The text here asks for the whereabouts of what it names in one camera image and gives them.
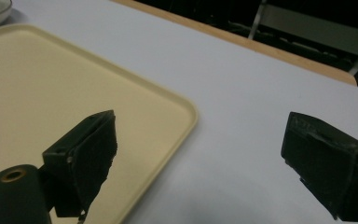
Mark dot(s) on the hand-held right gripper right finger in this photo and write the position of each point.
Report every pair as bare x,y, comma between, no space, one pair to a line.
326,158

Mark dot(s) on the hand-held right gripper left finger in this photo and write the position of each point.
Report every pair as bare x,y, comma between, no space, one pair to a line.
87,158

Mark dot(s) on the cream plastic tray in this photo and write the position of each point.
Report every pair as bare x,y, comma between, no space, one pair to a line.
59,93

